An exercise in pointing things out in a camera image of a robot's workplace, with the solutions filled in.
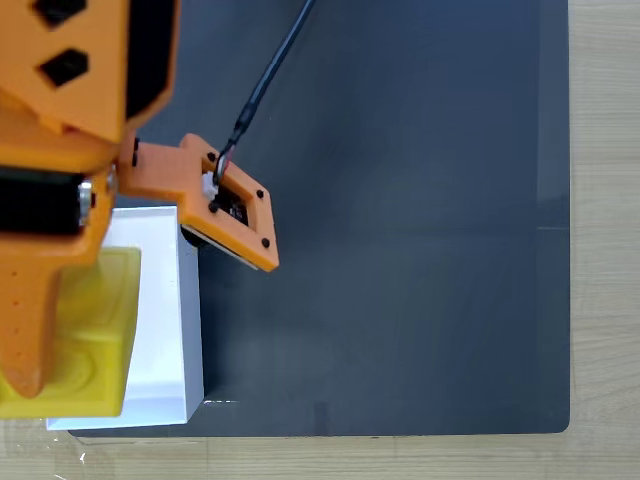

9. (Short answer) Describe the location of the dark grey mat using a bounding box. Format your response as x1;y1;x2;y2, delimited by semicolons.
67;0;572;439

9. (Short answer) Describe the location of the yellow toy block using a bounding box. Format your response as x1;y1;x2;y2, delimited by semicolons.
0;246;143;419

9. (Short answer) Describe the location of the black camera cable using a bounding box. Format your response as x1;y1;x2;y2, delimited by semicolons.
211;0;318;187

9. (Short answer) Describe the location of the white open box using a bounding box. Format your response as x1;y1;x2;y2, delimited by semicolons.
46;205;207;432

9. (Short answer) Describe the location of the clear tape strip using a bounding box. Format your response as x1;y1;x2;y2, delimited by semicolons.
3;417;87;467

